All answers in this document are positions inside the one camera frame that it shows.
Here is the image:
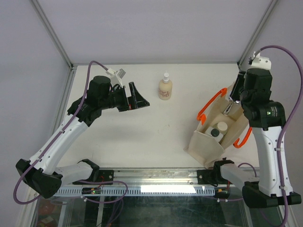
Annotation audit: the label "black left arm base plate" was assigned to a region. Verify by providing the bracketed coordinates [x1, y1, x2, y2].
[72, 169, 115, 186]

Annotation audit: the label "beige canvas bag orange handles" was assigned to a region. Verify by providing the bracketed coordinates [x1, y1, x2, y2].
[184, 85, 251, 169]

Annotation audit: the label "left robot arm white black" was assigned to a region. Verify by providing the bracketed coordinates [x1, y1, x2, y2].
[16, 76, 150, 199]

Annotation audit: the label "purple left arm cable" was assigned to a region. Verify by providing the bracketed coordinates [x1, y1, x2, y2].
[13, 60, 128, 205]

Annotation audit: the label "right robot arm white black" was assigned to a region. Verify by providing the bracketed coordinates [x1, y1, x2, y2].
[212, 68, 302, 208]

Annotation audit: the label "green bottle cream cap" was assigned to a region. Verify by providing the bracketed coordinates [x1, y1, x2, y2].
[214, 122, 228, 132]

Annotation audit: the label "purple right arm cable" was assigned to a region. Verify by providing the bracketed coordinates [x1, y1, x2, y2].
[205, 45, 303, 227]

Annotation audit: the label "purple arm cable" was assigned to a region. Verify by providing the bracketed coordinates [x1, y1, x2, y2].
[205, 45, 303, 227]
[13, 60, 128, 205]

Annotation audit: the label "small electronics board with leds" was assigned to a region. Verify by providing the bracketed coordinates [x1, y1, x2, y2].
[81, 187, 103, 195]

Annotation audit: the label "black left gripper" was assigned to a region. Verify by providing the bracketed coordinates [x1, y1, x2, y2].
[100, 82, 150, 112]

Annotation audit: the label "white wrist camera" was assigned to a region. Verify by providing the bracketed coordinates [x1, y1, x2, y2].
[248, 50, 272, 70]
[106, 68, 125, 87]

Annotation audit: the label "clear bottle silver cap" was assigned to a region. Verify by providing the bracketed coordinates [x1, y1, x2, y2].
[223, 96, 239, 116]

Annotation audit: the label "aluminium mounting rail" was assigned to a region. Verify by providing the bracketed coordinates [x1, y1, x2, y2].
[30, 166, 261, 187]

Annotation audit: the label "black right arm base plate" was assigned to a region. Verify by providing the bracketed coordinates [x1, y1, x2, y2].
[196, 169, 226, 187]

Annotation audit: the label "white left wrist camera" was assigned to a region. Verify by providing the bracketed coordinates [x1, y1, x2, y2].
[106, 68, 125, 87]

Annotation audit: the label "white square bottle black cap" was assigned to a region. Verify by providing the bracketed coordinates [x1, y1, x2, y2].
[205, 127, 223, 143]

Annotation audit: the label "beige spray bottle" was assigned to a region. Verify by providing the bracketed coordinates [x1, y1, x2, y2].
[158, 72, 173, 100]

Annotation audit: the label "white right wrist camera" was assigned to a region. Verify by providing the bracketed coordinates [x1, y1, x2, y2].
[248, 50, 272, 70]

